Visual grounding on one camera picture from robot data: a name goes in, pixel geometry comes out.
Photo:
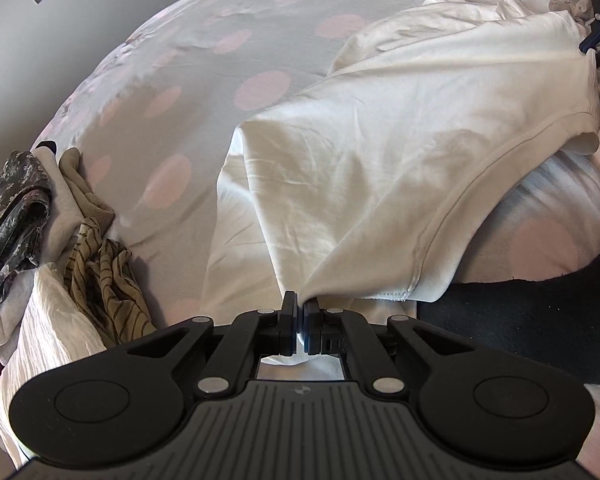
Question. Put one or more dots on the white crinkled folded garment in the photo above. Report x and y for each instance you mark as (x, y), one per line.
(45, 340)

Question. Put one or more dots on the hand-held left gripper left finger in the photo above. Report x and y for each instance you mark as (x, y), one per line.
(290, 322)

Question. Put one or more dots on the olive striped garment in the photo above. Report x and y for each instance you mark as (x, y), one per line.
(110, 285)

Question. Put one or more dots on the dark floral folded garment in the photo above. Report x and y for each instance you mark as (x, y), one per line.
(10, 210)

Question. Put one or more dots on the white t-shirt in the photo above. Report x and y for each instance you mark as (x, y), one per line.
(380, 160)

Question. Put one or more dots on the beige folded garment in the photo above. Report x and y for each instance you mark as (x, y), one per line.
(97, 215)

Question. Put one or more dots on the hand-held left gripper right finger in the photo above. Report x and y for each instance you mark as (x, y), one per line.
(307, 332)

